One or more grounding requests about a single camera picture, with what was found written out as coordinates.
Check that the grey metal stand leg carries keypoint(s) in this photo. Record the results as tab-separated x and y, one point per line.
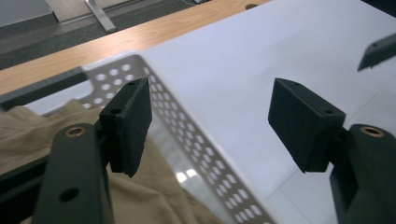
102	18

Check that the wooden table edge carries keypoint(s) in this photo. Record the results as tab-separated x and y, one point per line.
124	40

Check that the khaki pants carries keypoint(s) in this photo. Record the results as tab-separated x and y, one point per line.
155	193

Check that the white perforated basket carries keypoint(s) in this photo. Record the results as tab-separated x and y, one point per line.
193	140

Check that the dark bar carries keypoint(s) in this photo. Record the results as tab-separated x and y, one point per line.
40	88
18	186

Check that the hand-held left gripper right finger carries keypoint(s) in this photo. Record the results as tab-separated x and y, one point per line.
303	127

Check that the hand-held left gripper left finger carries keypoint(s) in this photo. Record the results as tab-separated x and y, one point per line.
126	130

